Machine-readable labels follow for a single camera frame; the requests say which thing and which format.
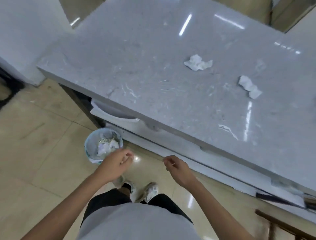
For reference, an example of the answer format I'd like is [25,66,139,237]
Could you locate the white shirt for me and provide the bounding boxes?
[77,201,201,240]

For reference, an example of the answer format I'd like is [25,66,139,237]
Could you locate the person's right hand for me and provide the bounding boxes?
[163,155,198,188]

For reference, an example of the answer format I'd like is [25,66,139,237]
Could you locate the light blue trash bin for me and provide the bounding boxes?
[84,128,123,165]

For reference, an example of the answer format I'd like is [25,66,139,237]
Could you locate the large crumpled white tissue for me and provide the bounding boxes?
[184,54,213,72]

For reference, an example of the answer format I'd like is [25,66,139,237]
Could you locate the small torn tissue scrap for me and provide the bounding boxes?
[218,124,239,140]

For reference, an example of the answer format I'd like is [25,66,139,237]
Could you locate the person's left hand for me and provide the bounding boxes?
[98,148,135,183]

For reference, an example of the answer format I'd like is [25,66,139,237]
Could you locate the crumpled paper waste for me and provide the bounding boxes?
[97,137,120,157]

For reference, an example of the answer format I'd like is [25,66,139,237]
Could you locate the white right sneaker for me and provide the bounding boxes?
[140,182,159,204]

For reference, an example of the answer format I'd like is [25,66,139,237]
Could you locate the white drawer with curved handle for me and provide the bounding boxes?
[90,98,140,123]

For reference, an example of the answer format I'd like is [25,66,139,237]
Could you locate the black shorts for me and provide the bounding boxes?
[81,188,193,226]

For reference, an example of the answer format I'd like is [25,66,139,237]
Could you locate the long crumpled white tissue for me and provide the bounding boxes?
[238,75,263,100]

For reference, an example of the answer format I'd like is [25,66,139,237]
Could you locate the person's left forearm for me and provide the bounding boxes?
[21,171,110,240]

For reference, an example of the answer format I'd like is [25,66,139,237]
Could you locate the white left sneaker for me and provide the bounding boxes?
[112,174,137,201]

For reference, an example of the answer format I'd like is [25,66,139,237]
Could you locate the person's right forearm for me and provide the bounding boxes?
[181,178,255,240]

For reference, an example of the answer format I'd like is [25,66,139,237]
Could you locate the brown wooden chair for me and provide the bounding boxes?
[255,209,316,240]

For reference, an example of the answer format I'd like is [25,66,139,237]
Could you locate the white sneaker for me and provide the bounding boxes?
[140,182,159,204]
[112,174,137,201]

